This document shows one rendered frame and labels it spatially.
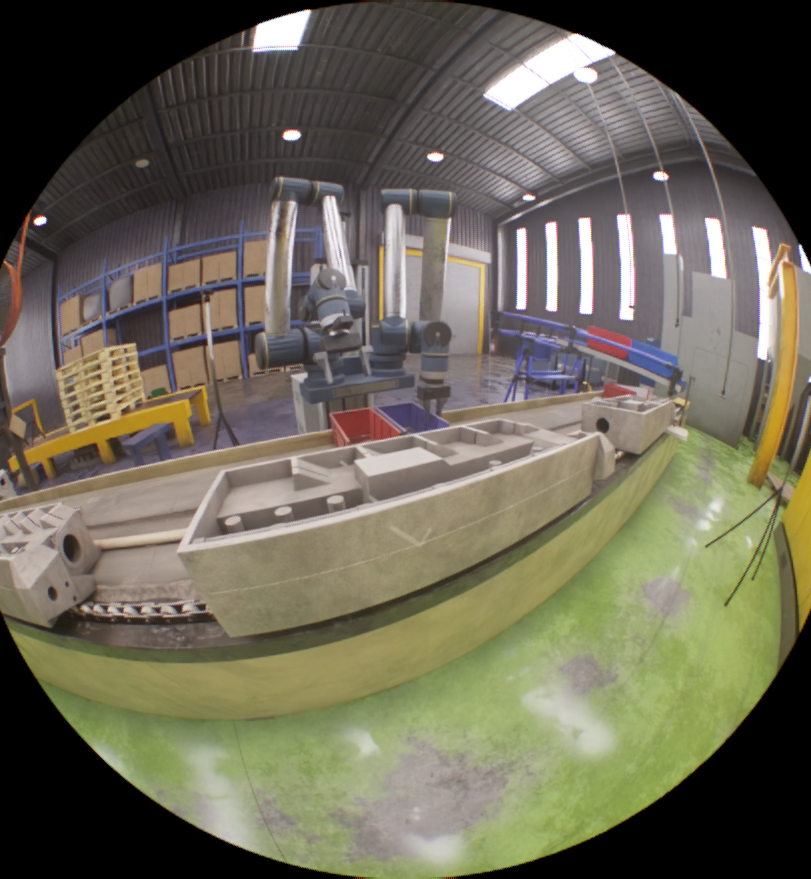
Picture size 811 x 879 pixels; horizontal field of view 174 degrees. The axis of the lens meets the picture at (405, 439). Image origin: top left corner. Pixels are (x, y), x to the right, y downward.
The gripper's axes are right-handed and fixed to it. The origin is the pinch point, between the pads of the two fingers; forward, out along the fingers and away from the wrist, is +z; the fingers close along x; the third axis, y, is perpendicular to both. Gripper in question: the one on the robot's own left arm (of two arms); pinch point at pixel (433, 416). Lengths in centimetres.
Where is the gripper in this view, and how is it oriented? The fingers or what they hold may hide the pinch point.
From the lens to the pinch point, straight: 110.4
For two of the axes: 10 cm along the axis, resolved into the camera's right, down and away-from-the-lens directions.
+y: 4.3, 3.7, -8.2
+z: 0.0, 9.1, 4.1
